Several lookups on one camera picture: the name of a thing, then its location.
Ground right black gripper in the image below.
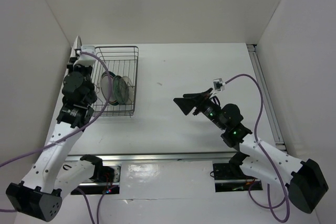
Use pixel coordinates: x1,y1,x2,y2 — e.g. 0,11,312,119
173,88,226,130

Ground clear glass plate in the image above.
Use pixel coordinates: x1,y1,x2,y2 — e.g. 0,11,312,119
123,76,134,105

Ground blue patterned plate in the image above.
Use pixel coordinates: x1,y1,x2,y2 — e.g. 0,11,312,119
113,76,129,105

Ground green red rimmed plate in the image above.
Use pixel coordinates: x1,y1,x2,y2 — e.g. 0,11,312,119
100,71,119,106

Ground orange sunburst plate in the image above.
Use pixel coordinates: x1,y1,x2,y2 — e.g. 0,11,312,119
70,35,82,58

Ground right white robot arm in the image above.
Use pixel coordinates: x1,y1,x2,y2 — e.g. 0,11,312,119
173,89,329,214

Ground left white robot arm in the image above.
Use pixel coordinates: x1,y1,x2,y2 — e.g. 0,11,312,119
6,46,112,222

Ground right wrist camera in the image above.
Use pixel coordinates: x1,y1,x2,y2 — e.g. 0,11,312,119
213,78,226,92

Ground aluminium frame rail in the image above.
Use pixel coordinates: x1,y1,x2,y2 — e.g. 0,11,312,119
61,43,289,162

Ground grey wire dish rack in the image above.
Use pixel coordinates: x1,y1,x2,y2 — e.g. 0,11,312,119
92,46,139,117

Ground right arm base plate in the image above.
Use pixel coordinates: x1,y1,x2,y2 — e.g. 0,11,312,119
209,163,263,193

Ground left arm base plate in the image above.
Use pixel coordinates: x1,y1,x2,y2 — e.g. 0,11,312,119
78,165,121,195

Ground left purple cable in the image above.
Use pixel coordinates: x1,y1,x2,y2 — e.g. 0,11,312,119
0,52,118,224

